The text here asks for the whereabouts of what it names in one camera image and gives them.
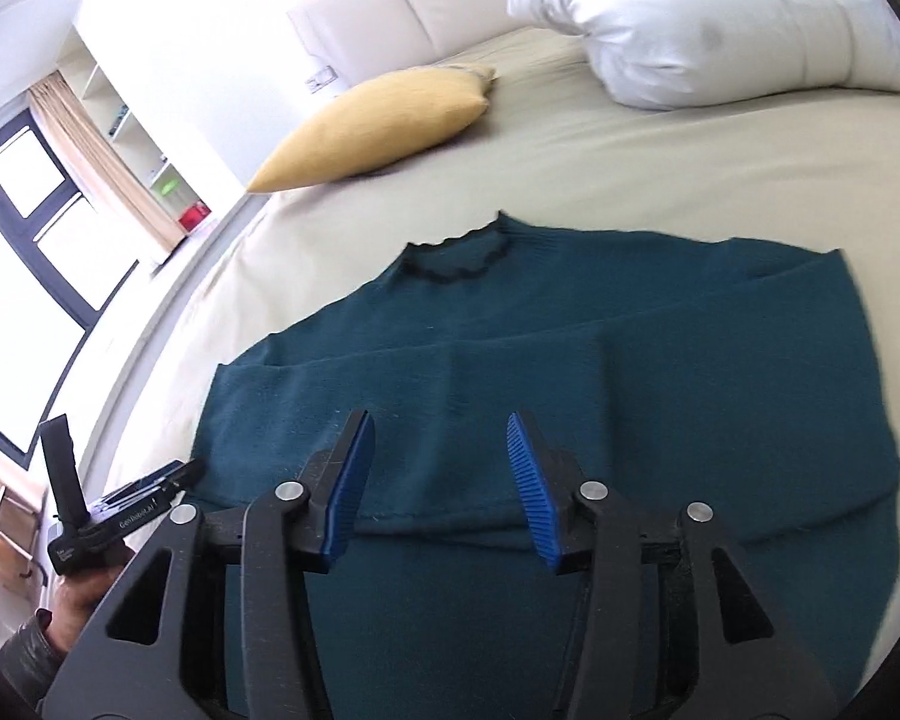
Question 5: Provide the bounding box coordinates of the dark teal knit sweater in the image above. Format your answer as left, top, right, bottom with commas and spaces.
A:
193, 216, 900, 718

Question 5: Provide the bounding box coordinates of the black jacket sleeve forearm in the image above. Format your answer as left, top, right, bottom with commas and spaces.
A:
0, 608, 66, 710

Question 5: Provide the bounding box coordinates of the person's left hand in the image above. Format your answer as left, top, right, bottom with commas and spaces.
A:
45, 546, 134, 655

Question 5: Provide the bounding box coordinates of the black framed window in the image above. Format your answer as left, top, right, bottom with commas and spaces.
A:
0, 110, 137, 468

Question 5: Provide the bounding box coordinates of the red box on shelf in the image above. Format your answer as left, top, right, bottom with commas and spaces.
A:
178, 200, 211, 232

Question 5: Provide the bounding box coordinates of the green object on shelf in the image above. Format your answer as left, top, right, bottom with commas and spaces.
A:
159, 177, 182, 197

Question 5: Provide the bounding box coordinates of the beige bed sheet mattress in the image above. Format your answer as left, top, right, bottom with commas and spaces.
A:
80, 24, 900, 511

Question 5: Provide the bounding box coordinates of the beige window curtain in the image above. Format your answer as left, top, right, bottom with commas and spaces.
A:
27, 71, 187, 263

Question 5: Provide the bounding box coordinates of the mustard yellow cushion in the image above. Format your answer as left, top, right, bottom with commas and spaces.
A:
247, 64, 497, 193

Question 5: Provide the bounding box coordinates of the cream padded headboard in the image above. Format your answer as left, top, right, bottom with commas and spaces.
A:
129, 0, 541, 91

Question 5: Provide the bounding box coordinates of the white folded duvet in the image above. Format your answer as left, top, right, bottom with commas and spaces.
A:
507, 0, 900, 110

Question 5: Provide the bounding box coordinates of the wall power socket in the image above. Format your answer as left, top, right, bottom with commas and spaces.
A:
307, 65, 338, 93

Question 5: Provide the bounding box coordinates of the white wall shelf unit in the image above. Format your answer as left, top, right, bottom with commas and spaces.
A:
58, 26, 205, 221

